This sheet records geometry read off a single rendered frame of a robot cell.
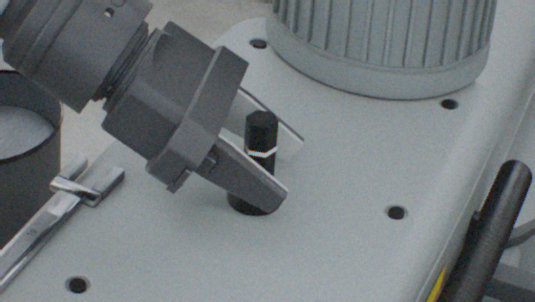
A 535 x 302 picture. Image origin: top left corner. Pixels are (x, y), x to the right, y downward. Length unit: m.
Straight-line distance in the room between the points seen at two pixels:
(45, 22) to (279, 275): 0.22
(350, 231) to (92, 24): 0.22
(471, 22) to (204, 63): 0.25
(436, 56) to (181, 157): 0.27
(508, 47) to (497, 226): 0.39
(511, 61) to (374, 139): 0.44
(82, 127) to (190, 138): 3.38
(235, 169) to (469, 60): 0.27
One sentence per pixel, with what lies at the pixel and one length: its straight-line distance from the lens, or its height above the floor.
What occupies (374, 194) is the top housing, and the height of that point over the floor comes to 1.89.
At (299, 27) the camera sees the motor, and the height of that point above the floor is 1.93.
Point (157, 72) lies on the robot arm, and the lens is 0.66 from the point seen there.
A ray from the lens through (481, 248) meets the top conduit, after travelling 0.84.
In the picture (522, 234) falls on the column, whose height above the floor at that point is 1.54.
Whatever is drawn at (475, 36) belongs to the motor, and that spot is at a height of 1.94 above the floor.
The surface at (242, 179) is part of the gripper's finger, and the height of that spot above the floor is 1.93.
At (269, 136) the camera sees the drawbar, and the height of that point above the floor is 1.95.
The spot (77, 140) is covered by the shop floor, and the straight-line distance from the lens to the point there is 3.95.
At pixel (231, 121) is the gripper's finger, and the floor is 1.93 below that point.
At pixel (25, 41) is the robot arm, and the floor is 2.02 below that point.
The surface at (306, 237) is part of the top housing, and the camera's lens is 0.70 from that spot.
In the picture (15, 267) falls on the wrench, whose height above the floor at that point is 1.90.
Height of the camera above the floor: 2.35
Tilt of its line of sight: 37 degrees down
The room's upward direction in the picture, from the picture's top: 4 degrees clockwise
